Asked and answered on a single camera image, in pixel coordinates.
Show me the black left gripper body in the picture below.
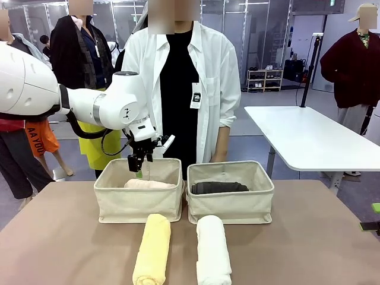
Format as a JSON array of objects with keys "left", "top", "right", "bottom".
[{"left": 129, "top": 136, "right": 156, "bottom": 160}]

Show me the pink towel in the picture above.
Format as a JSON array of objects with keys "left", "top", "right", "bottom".
[{"left": 123, "top": 179, "right": 177, "bottom": 189}]

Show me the dark grey towel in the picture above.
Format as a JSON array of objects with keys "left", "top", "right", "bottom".
[{"left": 191, "top": 181, "right": 250, "bottom": 195}]

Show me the yellow towel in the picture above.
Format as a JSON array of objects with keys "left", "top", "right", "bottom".
[{"left": 132, "top": 213, "right": 172, "bottom": 285}]

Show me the person's left forearm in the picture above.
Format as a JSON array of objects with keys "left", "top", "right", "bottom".
[{"left": 211, "top": 126, "right": 231, "bottom": 163}]

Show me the beige fabric basket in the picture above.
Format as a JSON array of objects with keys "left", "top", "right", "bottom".
[
  {"left": 186, "top": 160, "right": 276, "bottom": 225},
  {"left": 93, "top": 157, "right": 185, "bottom": 224}
]

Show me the person in white shirt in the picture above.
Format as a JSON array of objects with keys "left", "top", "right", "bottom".
[{"left": 121, "top": 0, "right": 242, "bottom": 181}]

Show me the white name badge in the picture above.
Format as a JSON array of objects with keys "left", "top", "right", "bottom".
[{"left": 189, "top": 83, "right": 202, "bottom": 110}]

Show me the white side table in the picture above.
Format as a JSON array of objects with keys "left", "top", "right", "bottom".
[{"left": 243, "top": 106, "right": 380, "bottom": 196}]

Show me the person with yellow skirt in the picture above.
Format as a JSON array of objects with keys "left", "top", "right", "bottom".
[{"left": 49, "top": 0, "right": 123, "bottom": 179}]

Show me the white rolled towel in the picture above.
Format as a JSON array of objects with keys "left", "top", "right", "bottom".
[{"left": 195, "top": 215, "right": 232, "bottom": 285}]

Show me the person in red jacket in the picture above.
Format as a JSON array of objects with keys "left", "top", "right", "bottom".
[{"left": 0, "top": 8, "right": 56, "bottom": 200}]

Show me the person in grey hood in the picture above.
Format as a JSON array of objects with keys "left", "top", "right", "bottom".
[{"left": 132, "top": 0, "right": 150, "bottom": 34}]

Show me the person in burgundy cardigan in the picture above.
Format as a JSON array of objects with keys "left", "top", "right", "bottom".
[{"left": 319, "top": 2, "right": 380, "bottom": 127}]

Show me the wooden shoe rack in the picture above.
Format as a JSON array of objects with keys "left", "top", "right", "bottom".
[{"left": 246, "top": 68, "right": 283, "bottom": 93}]

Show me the black-haired person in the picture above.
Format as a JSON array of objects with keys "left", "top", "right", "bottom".
[{"left": 39, "top": 34, "right": 52, "bottom": 58}]

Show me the black tripod stand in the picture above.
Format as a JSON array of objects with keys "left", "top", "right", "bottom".
[{"left": 300, "top": 32, "right": 324, "bottom": 108}]

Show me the black equipment case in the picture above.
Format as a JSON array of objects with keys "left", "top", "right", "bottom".
[{"left": 283, "top": 59, "right": 306, "bottom": 83}]

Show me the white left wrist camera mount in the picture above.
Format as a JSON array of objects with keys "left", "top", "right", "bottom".
[{"left": 154, "top": 134, "right": 176, "bottom": 158}]

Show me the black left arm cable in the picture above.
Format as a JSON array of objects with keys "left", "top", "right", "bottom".
[{"left": 66, "top": 111, "right": 132, "bottom": 157}]

